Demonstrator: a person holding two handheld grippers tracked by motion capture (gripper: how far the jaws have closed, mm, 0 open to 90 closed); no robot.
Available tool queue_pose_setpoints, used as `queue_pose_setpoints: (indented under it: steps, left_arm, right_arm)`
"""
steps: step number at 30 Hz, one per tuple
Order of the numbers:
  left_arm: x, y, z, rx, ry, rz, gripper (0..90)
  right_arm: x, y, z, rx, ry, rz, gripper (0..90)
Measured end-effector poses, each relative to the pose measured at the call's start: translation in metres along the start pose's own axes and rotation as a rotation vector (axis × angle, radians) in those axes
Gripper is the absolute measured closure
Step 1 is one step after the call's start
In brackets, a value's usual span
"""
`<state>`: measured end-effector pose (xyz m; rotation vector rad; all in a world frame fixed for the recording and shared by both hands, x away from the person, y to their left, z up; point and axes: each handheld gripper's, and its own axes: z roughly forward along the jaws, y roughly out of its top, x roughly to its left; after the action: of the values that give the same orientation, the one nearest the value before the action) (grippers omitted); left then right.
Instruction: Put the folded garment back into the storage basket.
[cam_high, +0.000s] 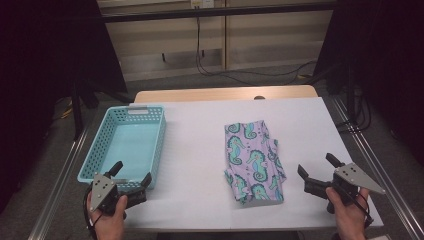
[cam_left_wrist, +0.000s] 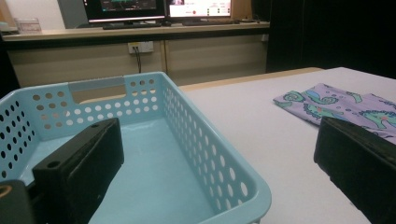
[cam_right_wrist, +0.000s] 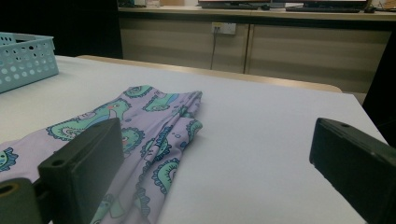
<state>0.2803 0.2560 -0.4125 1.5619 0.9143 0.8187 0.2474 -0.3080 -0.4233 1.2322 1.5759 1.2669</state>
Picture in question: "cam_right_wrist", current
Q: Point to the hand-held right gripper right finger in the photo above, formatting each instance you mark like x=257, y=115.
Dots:
x=358, y=161

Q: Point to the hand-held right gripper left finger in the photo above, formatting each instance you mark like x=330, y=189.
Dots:
x=84, y=155

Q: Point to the purple seahorse print pants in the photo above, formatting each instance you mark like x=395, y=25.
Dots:
x=155, y=124

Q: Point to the teal plastic basket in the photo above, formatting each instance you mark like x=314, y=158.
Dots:
x=25, y=62

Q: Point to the black curtain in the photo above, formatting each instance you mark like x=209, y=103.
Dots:
x=381, y=93
x=62, y=18

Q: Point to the white table mat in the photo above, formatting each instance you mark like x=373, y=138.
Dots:
x=264, y=140

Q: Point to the beige panelled counter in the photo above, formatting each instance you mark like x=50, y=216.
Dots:
x=311, y=56

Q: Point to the wooden table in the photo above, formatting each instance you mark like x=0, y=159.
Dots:
x=249, y=77

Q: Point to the black computer mouse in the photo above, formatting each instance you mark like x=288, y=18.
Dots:
x=265, y=7
x=370, y=9

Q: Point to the black keyboard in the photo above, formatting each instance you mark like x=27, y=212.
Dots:
x=323, y=10
x=230, y=5

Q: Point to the white wall socket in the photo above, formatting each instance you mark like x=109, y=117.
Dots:
x=224, y=28

